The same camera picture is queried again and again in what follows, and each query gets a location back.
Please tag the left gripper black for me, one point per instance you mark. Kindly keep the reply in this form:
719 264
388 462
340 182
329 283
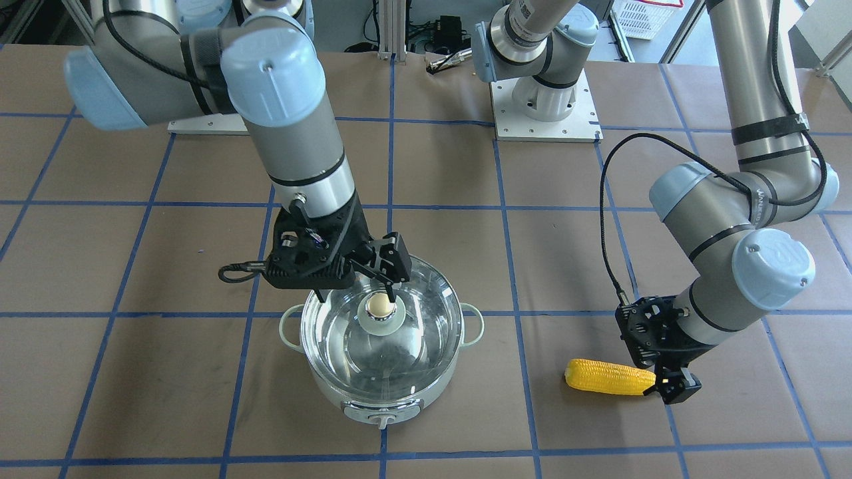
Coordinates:
680 339

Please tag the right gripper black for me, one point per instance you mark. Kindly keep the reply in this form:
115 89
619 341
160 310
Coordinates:
357 228

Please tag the glass pot lid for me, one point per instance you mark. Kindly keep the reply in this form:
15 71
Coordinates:
381 326

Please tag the yellow corn cob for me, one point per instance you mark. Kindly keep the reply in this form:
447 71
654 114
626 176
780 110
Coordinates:
607 378

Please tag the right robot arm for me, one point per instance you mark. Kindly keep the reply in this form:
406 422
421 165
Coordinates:
142 71

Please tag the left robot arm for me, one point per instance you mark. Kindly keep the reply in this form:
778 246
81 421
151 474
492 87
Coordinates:
726 223

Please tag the white electric pot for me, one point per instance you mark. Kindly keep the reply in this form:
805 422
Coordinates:
383 359

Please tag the white plastic basket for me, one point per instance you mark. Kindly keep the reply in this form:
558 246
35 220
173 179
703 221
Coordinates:
644 19

